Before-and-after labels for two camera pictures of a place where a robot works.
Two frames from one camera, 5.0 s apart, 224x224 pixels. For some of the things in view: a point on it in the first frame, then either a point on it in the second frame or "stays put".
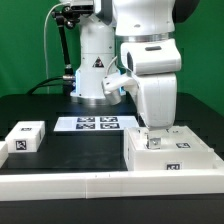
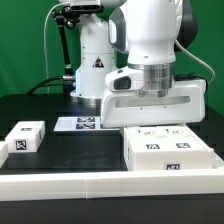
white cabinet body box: x=181 y=149 stays put
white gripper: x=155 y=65 → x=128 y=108
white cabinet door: x=181 y=138 stays put
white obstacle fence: x=114 y=184 stays put
